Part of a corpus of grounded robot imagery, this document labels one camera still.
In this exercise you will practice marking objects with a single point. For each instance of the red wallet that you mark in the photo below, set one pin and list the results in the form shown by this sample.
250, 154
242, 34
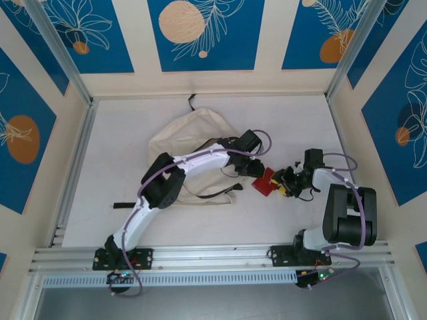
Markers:
263, 186

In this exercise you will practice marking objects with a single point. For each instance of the cream canvas backpack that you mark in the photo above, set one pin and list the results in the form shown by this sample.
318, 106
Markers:
187, 133

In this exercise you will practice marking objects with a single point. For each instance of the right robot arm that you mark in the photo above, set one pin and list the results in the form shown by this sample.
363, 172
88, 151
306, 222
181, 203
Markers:
343, 216

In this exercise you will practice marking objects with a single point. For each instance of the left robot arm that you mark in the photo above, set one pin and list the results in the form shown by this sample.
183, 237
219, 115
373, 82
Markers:
166, 186

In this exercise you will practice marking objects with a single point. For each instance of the small controller circuit board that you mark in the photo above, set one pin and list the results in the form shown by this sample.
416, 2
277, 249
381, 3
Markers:
310, 278
121, 276

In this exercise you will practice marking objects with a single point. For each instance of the grey metal panel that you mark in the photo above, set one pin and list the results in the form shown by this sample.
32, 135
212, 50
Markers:
213, 303

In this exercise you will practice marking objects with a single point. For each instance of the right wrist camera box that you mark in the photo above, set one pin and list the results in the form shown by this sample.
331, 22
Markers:
298, 164

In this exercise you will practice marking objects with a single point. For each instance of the aluminium table side rail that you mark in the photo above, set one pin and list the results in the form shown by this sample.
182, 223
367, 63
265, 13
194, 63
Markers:
337, 126
89, 116

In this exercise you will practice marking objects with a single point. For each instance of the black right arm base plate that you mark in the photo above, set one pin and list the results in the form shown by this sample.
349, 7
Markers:
280, 255

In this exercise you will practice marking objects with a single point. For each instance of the aluminium mounting rail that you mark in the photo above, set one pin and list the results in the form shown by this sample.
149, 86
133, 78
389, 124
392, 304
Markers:
213, 253

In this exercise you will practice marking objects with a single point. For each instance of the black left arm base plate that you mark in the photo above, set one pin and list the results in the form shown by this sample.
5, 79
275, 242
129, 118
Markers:
143, 258

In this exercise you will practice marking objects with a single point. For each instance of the aluminium frame post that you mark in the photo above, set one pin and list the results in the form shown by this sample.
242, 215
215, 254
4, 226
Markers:
60, 50
355, 50

